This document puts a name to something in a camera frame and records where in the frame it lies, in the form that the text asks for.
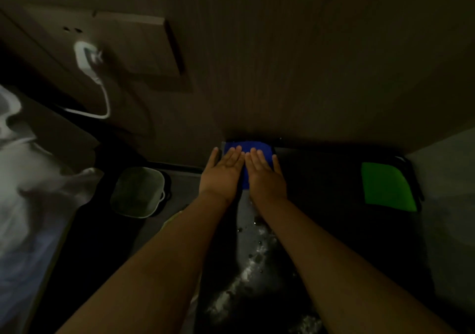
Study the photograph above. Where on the person's right hand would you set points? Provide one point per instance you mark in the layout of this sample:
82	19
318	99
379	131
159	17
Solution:
266	183

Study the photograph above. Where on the person's left hand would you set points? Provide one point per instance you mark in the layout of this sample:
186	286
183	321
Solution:
222	181

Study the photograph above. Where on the person's right thumb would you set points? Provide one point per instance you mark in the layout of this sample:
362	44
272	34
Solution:
277	163

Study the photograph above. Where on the person's left thumb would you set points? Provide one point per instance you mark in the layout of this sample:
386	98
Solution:
212	159

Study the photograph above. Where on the person's left forearm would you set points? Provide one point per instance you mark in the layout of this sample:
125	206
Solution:
156	274

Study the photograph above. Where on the person's right forearm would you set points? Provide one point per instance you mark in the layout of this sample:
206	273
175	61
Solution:
334	274

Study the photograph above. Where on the blue cleaning cloth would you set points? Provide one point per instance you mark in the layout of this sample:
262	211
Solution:
246	146

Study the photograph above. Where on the grey waste bin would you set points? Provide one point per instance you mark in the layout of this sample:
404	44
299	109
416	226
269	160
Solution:
138	192

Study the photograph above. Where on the green cleaning cloth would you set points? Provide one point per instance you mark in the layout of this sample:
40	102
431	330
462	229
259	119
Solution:
387	186

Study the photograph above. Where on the white power plug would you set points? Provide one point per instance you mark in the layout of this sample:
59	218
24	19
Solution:
88	57

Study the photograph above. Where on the white bedding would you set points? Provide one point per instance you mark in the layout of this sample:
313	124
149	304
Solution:
26	196

